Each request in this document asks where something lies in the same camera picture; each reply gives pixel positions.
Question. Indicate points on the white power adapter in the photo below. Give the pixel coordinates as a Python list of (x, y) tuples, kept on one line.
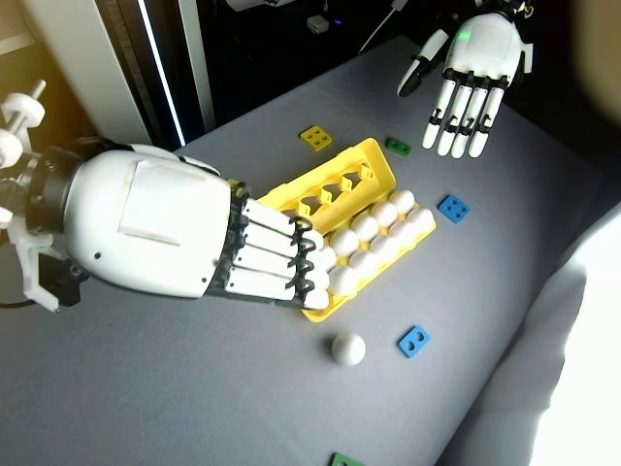
[(317, 24)]

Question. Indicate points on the yellow four-hole square block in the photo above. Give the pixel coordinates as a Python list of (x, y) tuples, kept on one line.
[(316, 137)]

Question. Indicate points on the blue two-hole block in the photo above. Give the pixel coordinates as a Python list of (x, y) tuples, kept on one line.
[(423, 347)]

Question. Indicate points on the white cabinet with light strip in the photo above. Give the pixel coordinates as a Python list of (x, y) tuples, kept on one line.
[(87, 73)]

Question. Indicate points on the blue four-hole square block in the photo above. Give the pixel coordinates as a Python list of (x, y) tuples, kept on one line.
[(453, 209)]

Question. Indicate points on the large green two-hole block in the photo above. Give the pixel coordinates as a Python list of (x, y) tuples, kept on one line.
[(347, 461)]

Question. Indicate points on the small green two-hole block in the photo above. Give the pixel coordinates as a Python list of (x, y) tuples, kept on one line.
[(399, 149)]

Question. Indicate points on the grey table cloth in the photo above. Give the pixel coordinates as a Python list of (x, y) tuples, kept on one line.
[(194, 388)]

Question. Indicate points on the yellow egg carton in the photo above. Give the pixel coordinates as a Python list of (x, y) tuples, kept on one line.
[(369, 155)]

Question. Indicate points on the white device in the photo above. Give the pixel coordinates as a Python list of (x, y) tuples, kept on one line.
[(252, 4)]

